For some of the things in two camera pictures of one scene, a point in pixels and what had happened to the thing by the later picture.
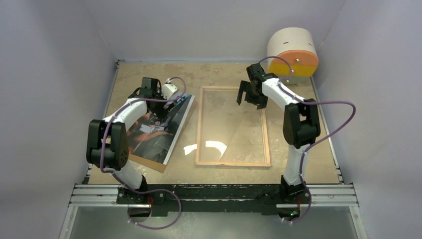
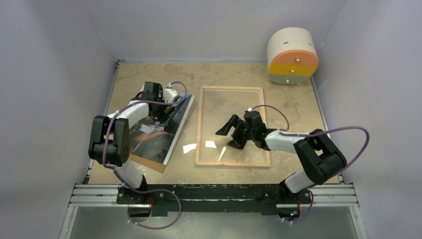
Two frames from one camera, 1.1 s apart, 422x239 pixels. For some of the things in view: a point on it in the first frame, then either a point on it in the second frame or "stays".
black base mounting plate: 222,199 stays
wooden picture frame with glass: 229,134 stays
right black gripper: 263,101 to 237,142
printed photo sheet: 154,139 stays
